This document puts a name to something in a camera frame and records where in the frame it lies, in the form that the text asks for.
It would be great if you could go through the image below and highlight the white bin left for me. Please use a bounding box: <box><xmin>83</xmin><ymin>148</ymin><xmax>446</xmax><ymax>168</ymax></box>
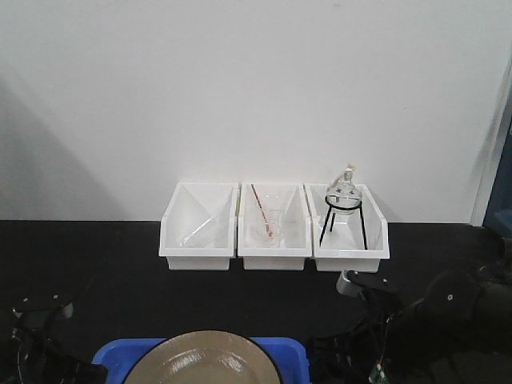
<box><xmin>158</xmin><ymin>182</ymin><xmax>239</xmax><ymax>270</ymax></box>

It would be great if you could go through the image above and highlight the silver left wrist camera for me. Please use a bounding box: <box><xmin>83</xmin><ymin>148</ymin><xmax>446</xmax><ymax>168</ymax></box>
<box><xmin>61</xmin><ymin>302</ymin><xmax>74</xmax><ymax>319</ymax></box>

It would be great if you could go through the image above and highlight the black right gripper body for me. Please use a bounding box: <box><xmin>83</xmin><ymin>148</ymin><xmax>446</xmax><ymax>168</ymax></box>
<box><xmin>306</xmin><ymin>275</ymin><xmax>403</xmax><ymax>383</ymax></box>

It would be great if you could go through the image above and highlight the beige plate with black rim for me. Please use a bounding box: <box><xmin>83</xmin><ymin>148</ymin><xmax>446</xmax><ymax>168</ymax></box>
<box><xmin>123</xmin><ymin>330</ymin><xmax>283</xmax><ymax>383</ymax></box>

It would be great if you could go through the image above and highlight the glass rod in left bin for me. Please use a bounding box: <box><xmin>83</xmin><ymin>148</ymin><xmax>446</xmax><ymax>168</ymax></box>
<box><xmin>179</xmin><ymin>215</ymin><xmax>222</xmax><ymax>248</ymax></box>

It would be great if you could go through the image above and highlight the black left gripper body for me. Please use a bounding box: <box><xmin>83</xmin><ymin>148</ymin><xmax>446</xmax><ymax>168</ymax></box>
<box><xmin>1</xmin><ymin>294</ymin><xmax>108</xmax><ymax>383</ymax></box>

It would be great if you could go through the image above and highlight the white bin right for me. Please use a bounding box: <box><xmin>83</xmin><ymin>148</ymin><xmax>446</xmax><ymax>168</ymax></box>
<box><xmin>304</xmin><ymin>183</ymin><xmax>390</xmax><ymax>273</ymax></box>

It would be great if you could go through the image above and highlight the glass beaker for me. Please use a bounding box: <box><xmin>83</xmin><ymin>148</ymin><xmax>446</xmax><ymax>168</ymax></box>
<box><xmin>254</xmin><ymin>196</ymin><xmax>284</xmax><ymax>247</ymax></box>

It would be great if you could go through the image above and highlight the white bin middle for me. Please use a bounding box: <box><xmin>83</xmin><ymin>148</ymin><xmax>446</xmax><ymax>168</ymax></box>
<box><xmin>237</xmin><ymin>182</ymin><xmax>313</xmax><ymax>270</ymax></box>

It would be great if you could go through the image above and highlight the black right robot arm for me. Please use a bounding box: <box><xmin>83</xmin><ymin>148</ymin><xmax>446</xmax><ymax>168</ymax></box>
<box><xmin>306</xmin><ymin>237</ymin><xmax>511</xmax><ymax>383</ymax></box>

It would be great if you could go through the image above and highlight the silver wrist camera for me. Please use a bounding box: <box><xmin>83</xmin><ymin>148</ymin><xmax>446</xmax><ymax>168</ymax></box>
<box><xmin>61</xmin><ymin>302</ymin><xmax>74</xmax><ymax>319</ymax></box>
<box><xmin>336</xmin><ymin>270</ymin><xmax>359</xmax><ymax>298</ymax></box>

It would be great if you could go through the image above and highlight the glass alcohol lamp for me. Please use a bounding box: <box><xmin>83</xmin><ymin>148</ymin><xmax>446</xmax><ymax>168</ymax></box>
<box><xmin>326</xmin><ymin>164</ymin><xmax>362</xmax><ymax>215</ymax></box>

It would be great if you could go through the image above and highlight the blue plastic tray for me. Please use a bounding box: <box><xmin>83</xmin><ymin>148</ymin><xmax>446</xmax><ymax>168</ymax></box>
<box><xmin>92</xmin><ymin>337</ymin><xmax>310</xmax><ymax>384</ymax></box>

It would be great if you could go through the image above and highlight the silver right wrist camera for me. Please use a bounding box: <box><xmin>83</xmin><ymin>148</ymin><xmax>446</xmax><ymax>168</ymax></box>
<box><xmin>336</xmin><ymin>270</ymin><xmax>359</xmax><ymax>298</ymax></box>

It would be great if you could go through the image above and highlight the red glass rod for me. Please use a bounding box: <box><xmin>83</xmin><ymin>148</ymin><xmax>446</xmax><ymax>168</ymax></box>
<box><xmin>250</xmin><ymin>183</ymin><xmax>274</xmax><ymax>238</ymax></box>

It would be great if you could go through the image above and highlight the white bin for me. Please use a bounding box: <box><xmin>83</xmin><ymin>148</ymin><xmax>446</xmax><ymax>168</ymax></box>
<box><xmin>237</xmin><ymin>182</ymin><xmax>313</xmax><ymax>270</ymax></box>
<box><xmin>304</xmin><ymin>183</ymin><xmax>390</xmax><ymax>273</ymax></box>
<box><xmin>158</xmin><ymin>182</ymin><xmax>239</xmax><ymax>270</ymax></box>

